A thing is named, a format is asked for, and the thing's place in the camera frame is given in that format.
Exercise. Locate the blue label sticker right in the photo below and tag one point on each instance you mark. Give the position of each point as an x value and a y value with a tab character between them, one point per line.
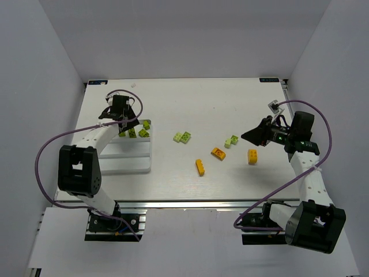
269	80

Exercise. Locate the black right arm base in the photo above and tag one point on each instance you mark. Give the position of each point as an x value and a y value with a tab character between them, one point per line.
254	237

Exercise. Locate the pale green upside-down square lego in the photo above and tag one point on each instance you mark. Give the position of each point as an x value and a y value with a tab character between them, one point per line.
234	139

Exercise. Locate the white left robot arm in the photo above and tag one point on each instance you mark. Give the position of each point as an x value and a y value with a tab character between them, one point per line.
79	172

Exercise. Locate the pale green upside-down curved lego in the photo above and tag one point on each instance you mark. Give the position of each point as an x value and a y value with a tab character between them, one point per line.
185	137

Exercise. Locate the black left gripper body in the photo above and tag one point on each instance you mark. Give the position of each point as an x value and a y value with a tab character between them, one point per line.
117	115

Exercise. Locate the pale green small lego brick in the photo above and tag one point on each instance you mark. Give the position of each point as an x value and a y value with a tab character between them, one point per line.
228	143

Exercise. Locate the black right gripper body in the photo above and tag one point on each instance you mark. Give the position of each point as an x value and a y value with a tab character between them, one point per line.
267	133

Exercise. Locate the lime green curved studded lego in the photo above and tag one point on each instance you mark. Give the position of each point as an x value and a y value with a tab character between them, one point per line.
143	133

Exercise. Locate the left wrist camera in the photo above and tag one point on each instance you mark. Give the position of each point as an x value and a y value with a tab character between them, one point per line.
109	98

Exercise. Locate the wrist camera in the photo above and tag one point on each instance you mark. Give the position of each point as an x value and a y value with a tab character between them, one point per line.
109	98
275	107

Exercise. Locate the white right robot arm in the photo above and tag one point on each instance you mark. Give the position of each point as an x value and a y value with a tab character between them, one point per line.
315	224

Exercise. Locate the lime green long lego brick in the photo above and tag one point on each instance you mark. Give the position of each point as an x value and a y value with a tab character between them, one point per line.
132	133

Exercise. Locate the pale green curved studded lego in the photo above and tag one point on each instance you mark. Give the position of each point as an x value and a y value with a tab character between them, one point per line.
177	137

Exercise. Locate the orange upside-down lego brick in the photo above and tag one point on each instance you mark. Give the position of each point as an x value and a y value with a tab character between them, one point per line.
218	153

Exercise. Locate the lime green small lego brick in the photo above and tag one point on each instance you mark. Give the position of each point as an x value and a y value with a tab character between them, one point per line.
146	125

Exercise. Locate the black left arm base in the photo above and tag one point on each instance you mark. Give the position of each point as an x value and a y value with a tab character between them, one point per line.
101	229

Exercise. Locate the blue label sticker left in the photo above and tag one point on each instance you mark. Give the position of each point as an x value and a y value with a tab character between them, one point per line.
97	82

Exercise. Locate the blue label sticker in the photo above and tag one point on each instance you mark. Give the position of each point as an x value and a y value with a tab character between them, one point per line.
97	82
269	80

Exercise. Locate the yellow curved lego brick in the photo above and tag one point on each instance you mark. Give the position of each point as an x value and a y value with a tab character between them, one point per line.
252	156

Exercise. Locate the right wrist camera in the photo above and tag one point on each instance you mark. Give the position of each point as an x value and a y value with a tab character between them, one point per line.
275	107

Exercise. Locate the yellow long lego brick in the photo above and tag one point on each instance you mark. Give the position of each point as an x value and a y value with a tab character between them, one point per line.
200	167

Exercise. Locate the white sorting tray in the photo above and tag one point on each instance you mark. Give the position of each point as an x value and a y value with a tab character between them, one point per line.
126	155

